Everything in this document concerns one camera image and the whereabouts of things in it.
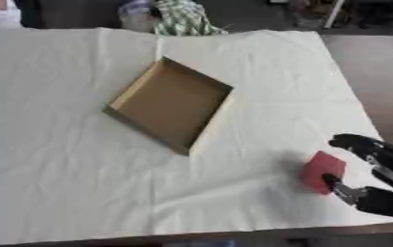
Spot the white plastic bag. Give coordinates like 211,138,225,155
116,0,161,34

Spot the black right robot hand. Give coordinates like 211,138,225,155
321,133,393,220

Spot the white pole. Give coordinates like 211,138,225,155
321,0,347,30

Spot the green and white checked cloth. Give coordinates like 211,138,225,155
150,0,230,37

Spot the red square block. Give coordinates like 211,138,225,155
297,150,349,196

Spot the tan cardboard box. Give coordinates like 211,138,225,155
101,55,236,157

